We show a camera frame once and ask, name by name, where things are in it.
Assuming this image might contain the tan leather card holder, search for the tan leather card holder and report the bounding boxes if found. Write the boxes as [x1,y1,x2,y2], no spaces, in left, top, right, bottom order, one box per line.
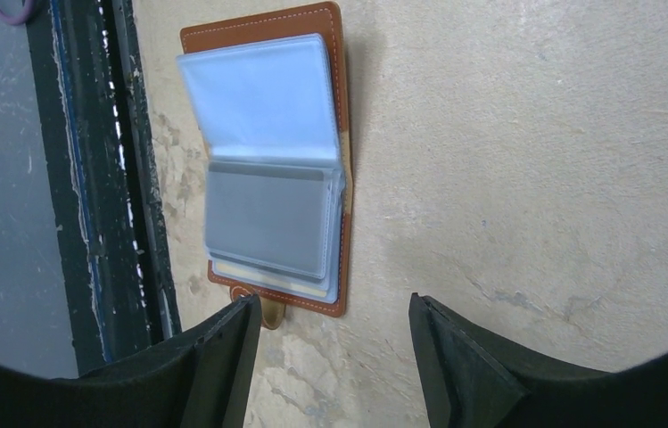
[177,1,354,329]

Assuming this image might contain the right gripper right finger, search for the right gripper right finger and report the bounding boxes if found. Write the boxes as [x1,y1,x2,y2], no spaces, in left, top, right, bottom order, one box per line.
[408,293,668,427]

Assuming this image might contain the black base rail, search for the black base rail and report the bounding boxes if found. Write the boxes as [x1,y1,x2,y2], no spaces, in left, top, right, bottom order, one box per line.
[27,0,181,374]

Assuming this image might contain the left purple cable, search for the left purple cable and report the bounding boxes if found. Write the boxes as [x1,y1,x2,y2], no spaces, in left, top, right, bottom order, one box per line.
[0,0,37,26]

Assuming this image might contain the grey magnetic stripe card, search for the grey magnetic stripe card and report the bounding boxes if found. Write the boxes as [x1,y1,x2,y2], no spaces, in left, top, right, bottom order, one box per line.
[204,161,334,278]

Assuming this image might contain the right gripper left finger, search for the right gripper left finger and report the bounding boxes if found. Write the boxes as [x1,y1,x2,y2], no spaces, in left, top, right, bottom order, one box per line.
[0,295,261,427]

